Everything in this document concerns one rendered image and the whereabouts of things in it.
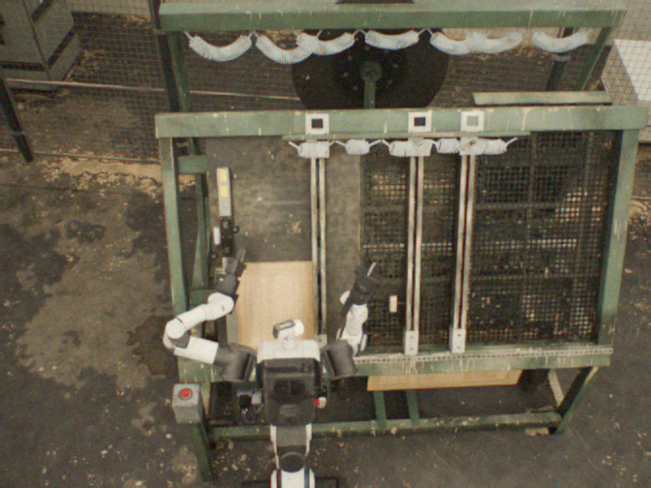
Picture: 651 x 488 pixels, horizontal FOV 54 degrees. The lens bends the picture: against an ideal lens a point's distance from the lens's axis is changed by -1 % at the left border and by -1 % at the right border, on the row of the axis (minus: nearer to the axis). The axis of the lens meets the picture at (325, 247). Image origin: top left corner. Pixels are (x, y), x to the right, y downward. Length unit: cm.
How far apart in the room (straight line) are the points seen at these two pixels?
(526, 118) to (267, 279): 140
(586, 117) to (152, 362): 298
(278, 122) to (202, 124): 33
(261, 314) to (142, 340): 152
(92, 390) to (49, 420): 30
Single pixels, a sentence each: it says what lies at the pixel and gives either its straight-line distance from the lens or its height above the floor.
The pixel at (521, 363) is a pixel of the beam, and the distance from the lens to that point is 348.
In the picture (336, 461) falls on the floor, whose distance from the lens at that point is 398.
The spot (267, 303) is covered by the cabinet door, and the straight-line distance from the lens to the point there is 316.
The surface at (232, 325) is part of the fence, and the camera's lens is 319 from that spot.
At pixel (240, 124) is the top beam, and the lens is 287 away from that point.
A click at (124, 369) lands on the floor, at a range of 444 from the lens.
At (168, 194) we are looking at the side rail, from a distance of 302.
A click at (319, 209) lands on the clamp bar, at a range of 300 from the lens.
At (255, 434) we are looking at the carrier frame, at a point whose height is 18.
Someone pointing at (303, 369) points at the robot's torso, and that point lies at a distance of 262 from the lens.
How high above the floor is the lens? 362
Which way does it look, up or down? 47 degrees down
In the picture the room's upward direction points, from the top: 2 degrees clockwise
